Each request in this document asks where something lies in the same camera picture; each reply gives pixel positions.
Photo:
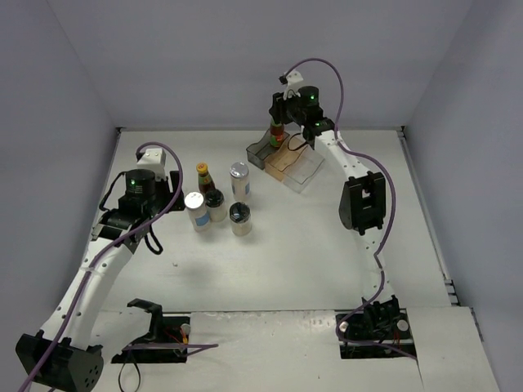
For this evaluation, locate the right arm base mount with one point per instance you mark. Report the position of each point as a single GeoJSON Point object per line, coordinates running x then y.
{"type": "Point", "coordinates": [379, 331]}

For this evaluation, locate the grey plastic organizer bin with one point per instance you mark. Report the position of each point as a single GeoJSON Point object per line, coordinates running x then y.
{"type": "Point", "coordinates": [260, 151]}

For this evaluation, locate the yellow-cap sauce bottle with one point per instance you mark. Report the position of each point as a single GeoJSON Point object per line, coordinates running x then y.
{"type": "Point", "coordinates": [205, 180]}
{"type": "Point", "coordinates": [276, 133]}

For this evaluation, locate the clear plastic organizer bin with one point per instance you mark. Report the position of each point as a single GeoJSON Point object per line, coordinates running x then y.
{"type": "Point", "coordinates": [304, 170]}

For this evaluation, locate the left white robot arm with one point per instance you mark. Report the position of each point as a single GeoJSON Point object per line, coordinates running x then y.
{"type": "Point", "coordinates": [61, 354]}

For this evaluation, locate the silver-cap shaker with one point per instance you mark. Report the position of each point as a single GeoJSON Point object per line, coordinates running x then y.
{"type": "Point", "coordinates": [240, 181]}
{"type": "Point", "coordinates": [197, 210]}

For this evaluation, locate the black-lid spice jar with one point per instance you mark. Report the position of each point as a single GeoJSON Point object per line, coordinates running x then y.
{"type": "Point", "coordinates": [240, 218]}

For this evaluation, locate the black-knob-lid spice jar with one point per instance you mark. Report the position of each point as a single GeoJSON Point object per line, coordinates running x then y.
{"type": "Point", "coordinates": [215, 204]}

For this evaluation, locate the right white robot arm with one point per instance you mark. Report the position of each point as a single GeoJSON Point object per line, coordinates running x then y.
{"type": "Point", "coordinates": [368, 202]}

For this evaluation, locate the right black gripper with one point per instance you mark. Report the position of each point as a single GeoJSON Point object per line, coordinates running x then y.
{"type": "Point", "coordinates": [277, 105]}

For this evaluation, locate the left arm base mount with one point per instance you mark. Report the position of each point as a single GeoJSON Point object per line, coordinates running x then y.
{"type": "Point", "coordinates": [162, 329]}

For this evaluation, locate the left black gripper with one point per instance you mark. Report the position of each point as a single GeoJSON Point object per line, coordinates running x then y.
{"type": "Point", "coordinates": [175, 189]}

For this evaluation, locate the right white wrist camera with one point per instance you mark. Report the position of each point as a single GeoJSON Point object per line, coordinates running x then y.
{"type": "Point", "coordinates": [292, 82]}

